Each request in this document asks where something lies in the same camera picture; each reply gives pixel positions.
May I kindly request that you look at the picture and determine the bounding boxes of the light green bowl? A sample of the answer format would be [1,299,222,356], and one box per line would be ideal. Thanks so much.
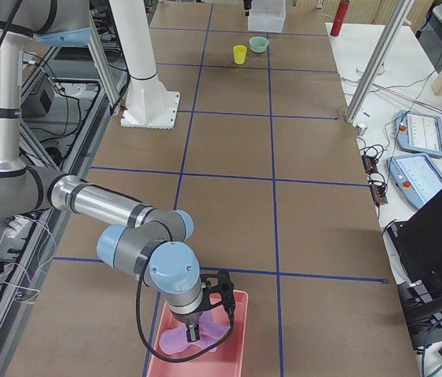
[249,36,269,53]

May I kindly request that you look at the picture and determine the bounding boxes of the black camera cable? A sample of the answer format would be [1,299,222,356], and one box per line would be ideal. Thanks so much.
[135,266,237,364]

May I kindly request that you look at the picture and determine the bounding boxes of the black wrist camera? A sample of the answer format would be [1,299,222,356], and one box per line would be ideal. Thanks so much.
[199,270,236,317]

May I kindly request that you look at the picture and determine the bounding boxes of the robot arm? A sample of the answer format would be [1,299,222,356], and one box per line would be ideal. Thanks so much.
[0,1,210,342]

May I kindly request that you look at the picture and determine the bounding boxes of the teach pendant tablet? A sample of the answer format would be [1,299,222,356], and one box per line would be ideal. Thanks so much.
[386,152,442,209]
[394,111,442,158]

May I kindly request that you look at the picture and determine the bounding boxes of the yellow plastic cup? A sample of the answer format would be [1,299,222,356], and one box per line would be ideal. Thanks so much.
[232,45,247,65]

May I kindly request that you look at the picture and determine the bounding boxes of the clear plastic box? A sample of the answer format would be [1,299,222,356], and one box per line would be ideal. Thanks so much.
[247,0,286,33]

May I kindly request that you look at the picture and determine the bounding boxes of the aluminium frame post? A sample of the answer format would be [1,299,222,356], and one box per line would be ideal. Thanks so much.
[345,0,414,123]

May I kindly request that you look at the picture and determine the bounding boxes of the white camera stand base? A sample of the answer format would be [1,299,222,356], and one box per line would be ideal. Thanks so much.
[109,0,181,130]

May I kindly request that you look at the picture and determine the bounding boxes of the far teach pendant tablet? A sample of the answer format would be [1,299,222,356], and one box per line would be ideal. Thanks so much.
[394,111,442,158]

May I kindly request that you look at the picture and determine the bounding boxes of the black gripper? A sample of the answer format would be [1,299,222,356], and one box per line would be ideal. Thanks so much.
[173,308,207,342]

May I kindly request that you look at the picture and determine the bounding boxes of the purple cloth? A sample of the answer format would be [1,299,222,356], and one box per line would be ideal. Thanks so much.
[159,312,232,356]

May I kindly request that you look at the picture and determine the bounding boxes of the near teach pendant tablet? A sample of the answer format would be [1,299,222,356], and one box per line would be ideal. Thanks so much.
[386,152,442,209]

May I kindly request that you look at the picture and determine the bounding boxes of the red bottle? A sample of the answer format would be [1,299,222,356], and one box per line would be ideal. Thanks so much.
[330,0,350,37]

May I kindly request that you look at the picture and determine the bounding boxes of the black laptop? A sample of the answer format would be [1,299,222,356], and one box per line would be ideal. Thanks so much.
[388,189,442,293]

